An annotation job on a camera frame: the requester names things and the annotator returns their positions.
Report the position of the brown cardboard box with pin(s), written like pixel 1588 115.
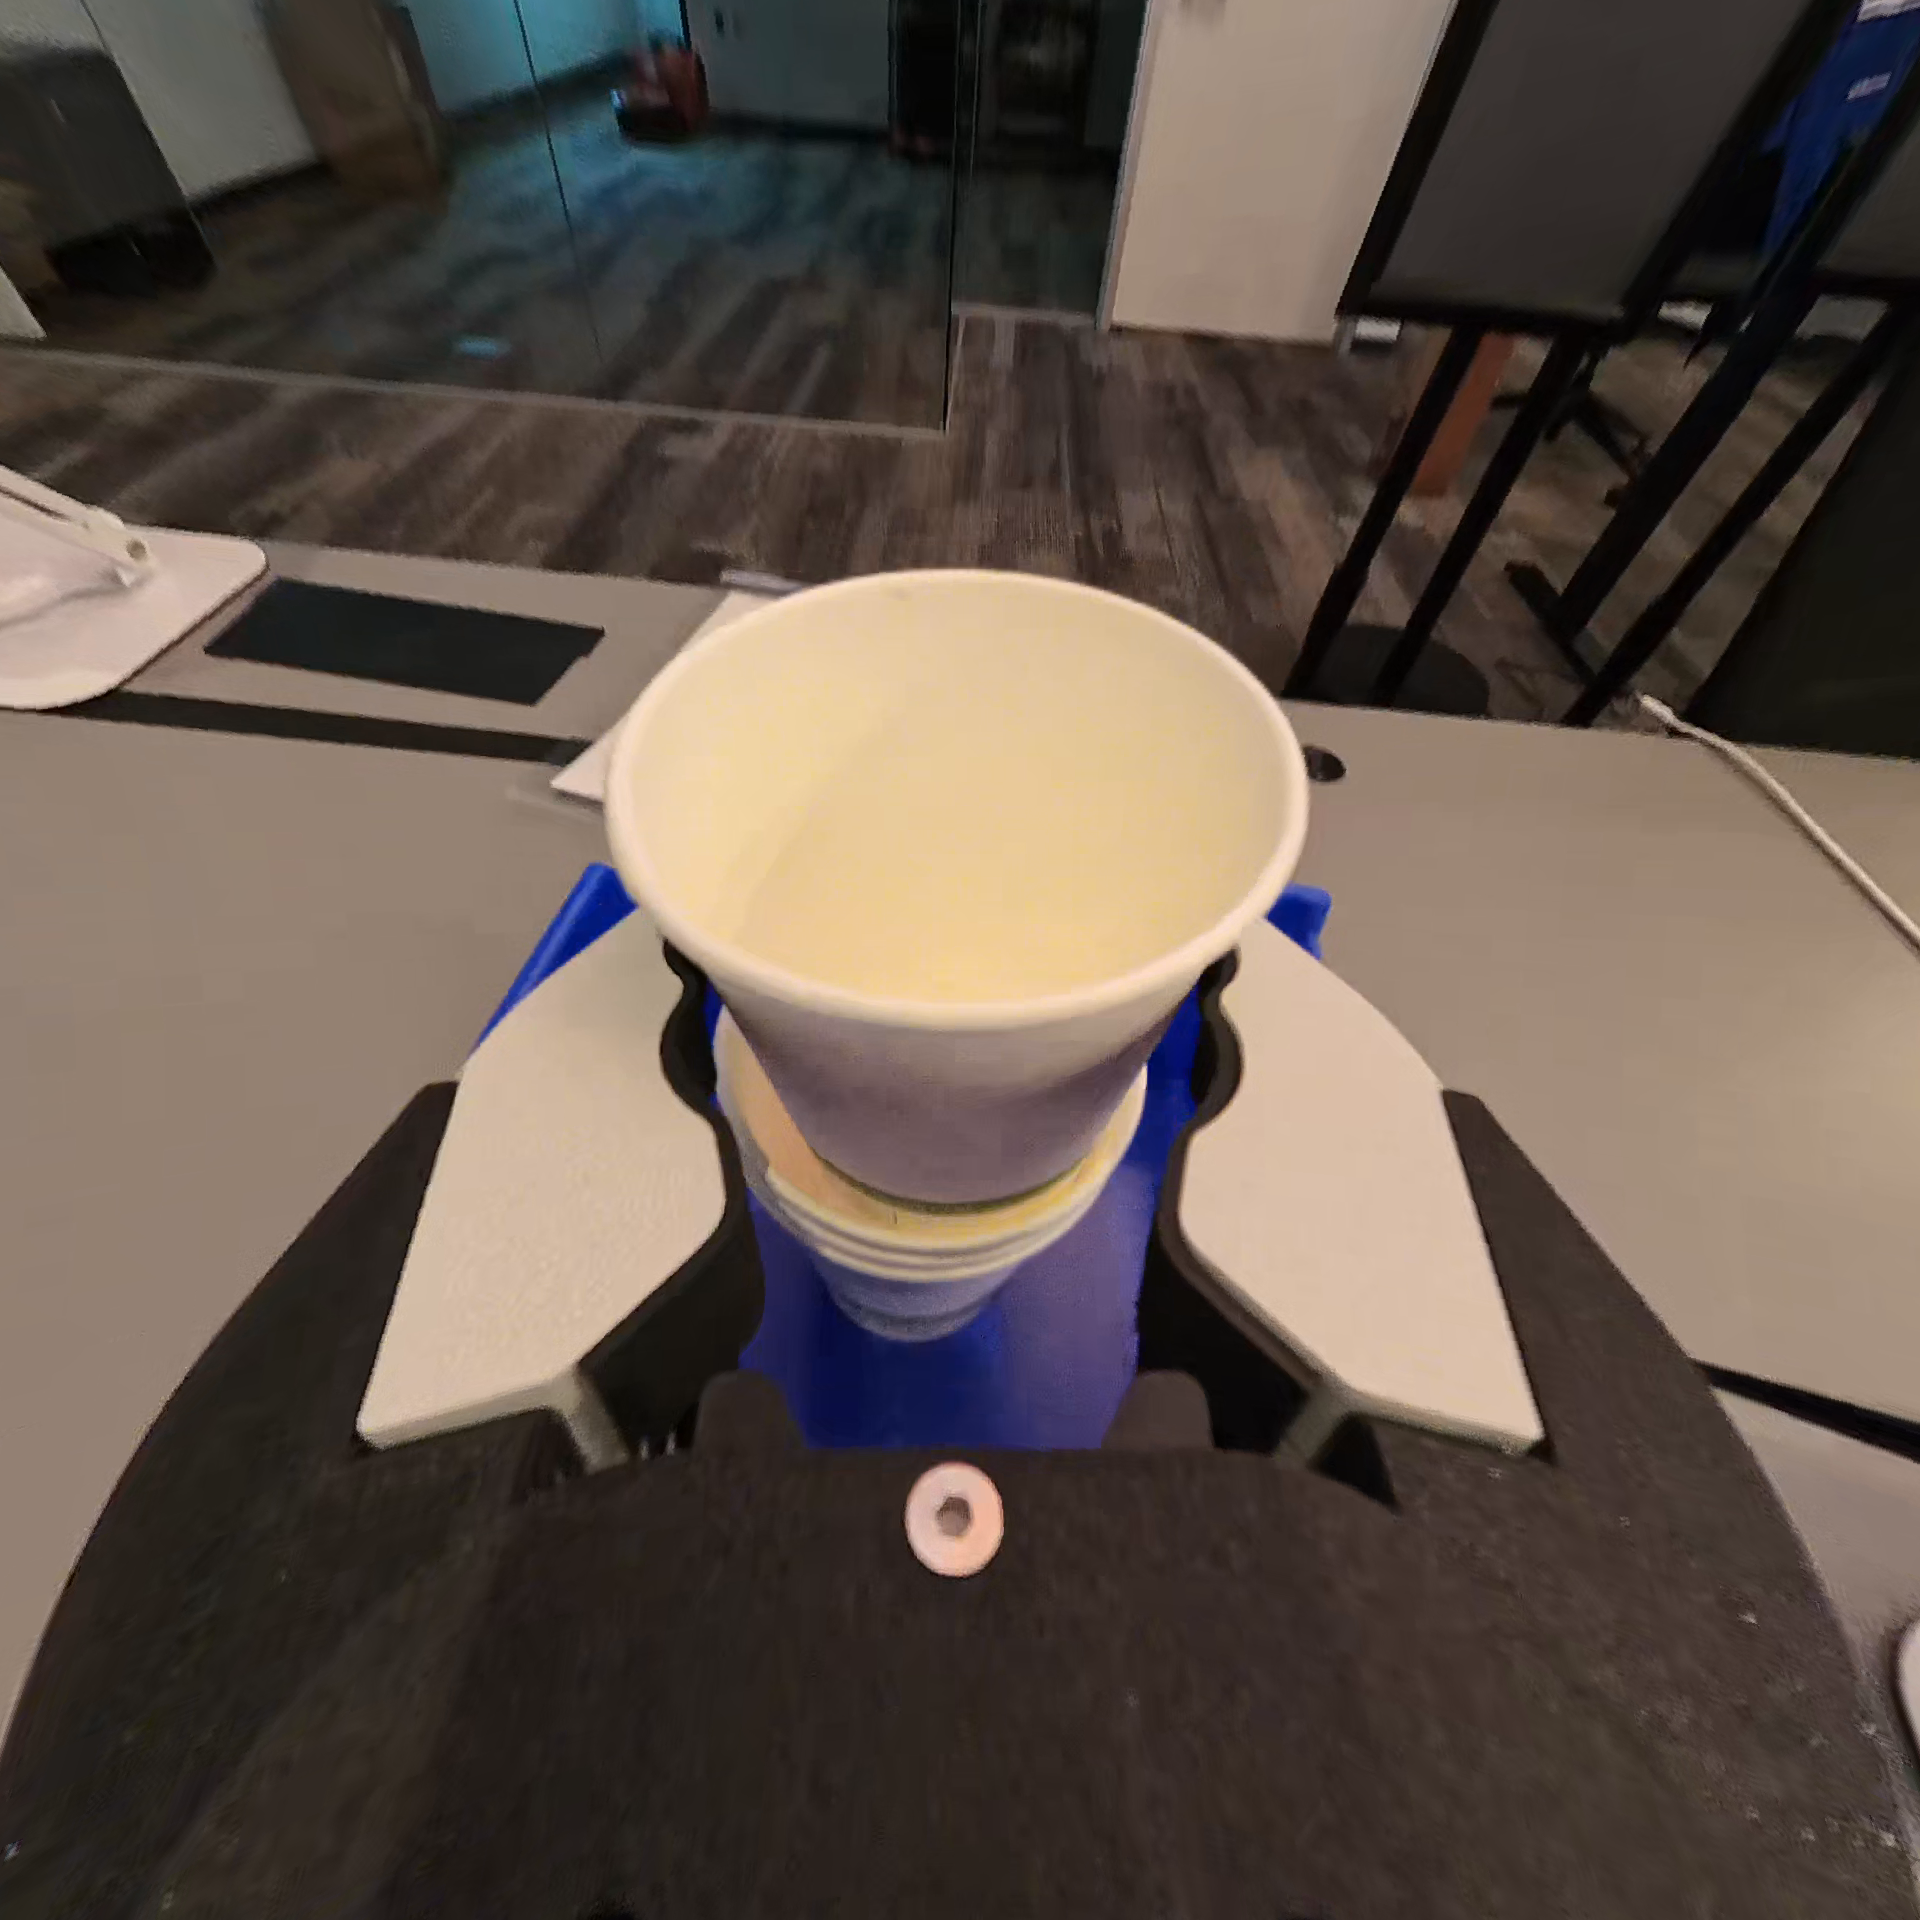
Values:
pixel 360 89

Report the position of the black easel stand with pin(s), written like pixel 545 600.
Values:
pixel 1726 493
pixel 1413 493

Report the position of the white clipboard stand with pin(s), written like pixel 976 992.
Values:
pixel 135 630

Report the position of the brown wooden post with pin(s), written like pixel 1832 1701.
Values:
pixel 1466 420

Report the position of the stack of nested paper cups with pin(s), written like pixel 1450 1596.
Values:
pixel 898 1244

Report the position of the large blue plastic bin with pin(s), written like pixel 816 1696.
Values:
pixel 898 1396

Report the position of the dark display board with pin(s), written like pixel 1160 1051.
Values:
pixel 1575 153

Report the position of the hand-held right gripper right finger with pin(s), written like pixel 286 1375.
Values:
pixel 1351 1217

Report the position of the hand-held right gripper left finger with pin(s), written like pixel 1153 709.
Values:
pixel 556 1200

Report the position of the blue cloth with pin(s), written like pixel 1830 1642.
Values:
pixel 1837 106

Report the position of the black table grommet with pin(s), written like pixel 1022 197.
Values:
pixel 1320 764

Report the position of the white paper cup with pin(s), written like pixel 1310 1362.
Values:
pixel 933 812

